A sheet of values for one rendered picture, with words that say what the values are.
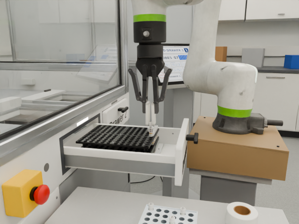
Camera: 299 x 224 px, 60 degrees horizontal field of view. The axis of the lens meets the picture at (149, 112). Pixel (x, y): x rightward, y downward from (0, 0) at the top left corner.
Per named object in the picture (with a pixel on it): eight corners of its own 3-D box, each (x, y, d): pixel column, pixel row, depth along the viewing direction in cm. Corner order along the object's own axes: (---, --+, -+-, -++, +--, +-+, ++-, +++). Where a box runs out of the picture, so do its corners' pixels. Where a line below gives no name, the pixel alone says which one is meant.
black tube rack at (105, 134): (159, 146, 91) (159, 128, 89) (148, 167, 74) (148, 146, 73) (99, 141, 95) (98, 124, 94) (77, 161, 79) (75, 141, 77)
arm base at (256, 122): (275, 126, 106) (277, 111, 104) (289, 138, 91) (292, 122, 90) (210, 121, 109) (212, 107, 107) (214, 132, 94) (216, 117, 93)
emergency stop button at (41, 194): (52, 198, 56) (50, 181, 55) (41, 209, 52) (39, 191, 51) (40, 196, 56) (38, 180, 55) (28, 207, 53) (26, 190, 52)
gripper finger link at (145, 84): (147, 65, 73) (142, 65, 73) (145, 103, 76) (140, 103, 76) (150, 64, 77) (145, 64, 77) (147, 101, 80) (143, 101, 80)
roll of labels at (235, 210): (240, 238, 57) (241, 223, 56) (219, 220, 63) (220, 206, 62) (263, 230, 60) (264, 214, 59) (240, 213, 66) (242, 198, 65)
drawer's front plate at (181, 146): (187, 146, 95) (188, 118, 92) (181, 187, 67) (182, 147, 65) (183, 146, 95) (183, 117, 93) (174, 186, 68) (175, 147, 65)
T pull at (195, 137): (198, 136, 82) (198, 132, 82) (197, 144, 75) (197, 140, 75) (186, 135, 83) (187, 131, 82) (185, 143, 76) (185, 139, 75)
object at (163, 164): (182, 144, 93) (183, 128, 92) (175, 178, 69) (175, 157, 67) (79, 136, 101) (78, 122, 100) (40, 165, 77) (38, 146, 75)
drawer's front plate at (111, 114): (127, 119, 131) (127, 98, 128) (107, 138, 103) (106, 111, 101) (124, 119, 131) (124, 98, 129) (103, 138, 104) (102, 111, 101)
